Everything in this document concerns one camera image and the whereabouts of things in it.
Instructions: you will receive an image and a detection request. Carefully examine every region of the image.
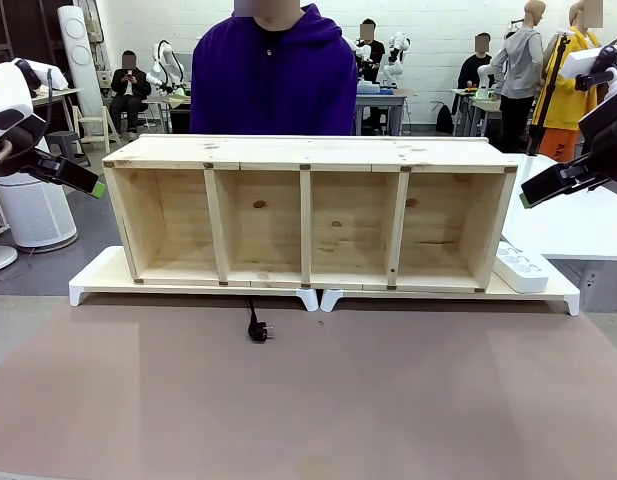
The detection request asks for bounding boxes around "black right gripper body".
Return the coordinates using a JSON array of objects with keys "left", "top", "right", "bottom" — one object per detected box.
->
[{"left": 577, "top": 97, "right": 617, "bottom": 189}]

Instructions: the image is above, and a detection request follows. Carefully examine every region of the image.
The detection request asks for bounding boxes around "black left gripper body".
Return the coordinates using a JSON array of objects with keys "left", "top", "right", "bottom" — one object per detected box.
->
[{"left": 0, "top": 124, "right": 45, "bottom": 177}]

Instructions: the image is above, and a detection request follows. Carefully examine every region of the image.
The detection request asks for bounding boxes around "black power plug cable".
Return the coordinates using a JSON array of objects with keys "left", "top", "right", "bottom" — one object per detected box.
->
[{"left": 244, "top": 297, "right": 277, "bottom": 345}]

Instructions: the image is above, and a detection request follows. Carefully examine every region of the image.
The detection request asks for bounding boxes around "grey plastic stool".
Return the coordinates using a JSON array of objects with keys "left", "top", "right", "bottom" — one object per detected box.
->
[{"left": 45, "top": 130, "right": 93, "bottom": 169}]

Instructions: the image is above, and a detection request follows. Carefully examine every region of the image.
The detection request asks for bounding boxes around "white table top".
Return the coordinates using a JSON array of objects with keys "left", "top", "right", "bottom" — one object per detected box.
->
[{"left": 500, "top": 153, "right": 617, "bottom": 261}]

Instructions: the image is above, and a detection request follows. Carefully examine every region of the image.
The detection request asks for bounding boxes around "wooden step stool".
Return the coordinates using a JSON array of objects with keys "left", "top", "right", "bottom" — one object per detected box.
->
[{"left": 72, "top": 104, "right": 124, "bottom": 154}]

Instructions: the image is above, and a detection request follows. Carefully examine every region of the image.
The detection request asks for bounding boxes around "white cylindrical air purifier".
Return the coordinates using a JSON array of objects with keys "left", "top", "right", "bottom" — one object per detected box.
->
[{"left": 0, "top": 134, "right": 78, "bottom": 250}]

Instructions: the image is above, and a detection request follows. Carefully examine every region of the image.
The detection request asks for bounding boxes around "mannequin in yellow robe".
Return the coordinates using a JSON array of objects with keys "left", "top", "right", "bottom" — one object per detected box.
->
[{"left": 530, "top": 0, "right": 609, "bottom": 161}]

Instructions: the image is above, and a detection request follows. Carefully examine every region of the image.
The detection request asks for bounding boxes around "black tripod stand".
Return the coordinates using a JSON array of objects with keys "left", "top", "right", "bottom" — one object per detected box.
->
[{"left": 526, "top": 29, "right": 575, "bottom": 156}]

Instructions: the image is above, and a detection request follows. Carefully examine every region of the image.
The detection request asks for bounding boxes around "white power strip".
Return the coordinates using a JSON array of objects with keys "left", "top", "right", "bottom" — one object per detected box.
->
[{"left": 491, "top": 241, "right": 552, "bottom": 295}]

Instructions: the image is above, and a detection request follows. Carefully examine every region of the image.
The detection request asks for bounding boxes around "white-legged wooden riser stand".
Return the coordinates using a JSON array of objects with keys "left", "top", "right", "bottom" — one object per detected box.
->
[
  {"left": 68, "top": 246, "right": 322, "bottom": 312},
  {"left": 320, "top": 239, "right": 582, "bottom": 317}
]

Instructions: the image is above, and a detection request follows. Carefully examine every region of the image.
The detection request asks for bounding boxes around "seated person in black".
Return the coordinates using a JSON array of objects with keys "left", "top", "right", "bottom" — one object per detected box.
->
[{"left": 109, "top": 49, "right": 153, "bottom": 134}]

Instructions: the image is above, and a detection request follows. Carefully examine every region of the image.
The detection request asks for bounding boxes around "mannequin in grey hoodie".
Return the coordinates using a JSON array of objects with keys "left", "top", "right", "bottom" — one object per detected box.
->
[{"left": 490, "top": 0, "right": 547, "bottom": 154}]

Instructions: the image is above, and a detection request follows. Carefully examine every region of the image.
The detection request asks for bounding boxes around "white tower air conditioner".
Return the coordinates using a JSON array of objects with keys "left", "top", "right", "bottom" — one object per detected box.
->
[{"left": 56, "top": 4, "right": 109, "bottom": 121}]

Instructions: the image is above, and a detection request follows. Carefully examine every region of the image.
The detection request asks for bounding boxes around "person in black sweater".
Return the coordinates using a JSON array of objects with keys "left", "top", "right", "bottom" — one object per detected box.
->
[{"left": 457, "top": 32, "right": 497, "bottom": 104}]

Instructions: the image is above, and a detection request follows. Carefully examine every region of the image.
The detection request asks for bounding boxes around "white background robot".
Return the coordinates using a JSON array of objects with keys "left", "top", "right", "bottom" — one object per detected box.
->
[
  {"left": 146, "top": 39, "right": 187, "bottom": 96},
  {"left": 385, "top": 30, "right": 412, "bottom": 86}
]

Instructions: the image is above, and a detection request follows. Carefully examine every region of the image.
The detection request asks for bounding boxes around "grey background table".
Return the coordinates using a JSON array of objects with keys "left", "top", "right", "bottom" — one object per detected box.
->
[{"left": 355, "top": 82, "right": 409, "bottom": 136}]

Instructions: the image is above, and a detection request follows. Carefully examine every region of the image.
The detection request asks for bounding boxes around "wooden four-compartment shelf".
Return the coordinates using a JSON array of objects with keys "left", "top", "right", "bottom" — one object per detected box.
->
[{"left": 101, "top": 133, "right": 519, "bottom": 294}]

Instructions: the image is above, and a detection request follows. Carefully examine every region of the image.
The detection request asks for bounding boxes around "person in purple hoodie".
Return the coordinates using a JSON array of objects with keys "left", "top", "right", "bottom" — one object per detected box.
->
[{"left": 189, "top": 0, "right": 359, "bottom": 137}]

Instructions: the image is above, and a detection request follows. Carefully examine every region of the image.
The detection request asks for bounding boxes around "standing person in black shirt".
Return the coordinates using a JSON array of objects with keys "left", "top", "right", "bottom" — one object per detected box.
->
[{"left": 355, "top": 18, "right": 388, "bottom": 84}]

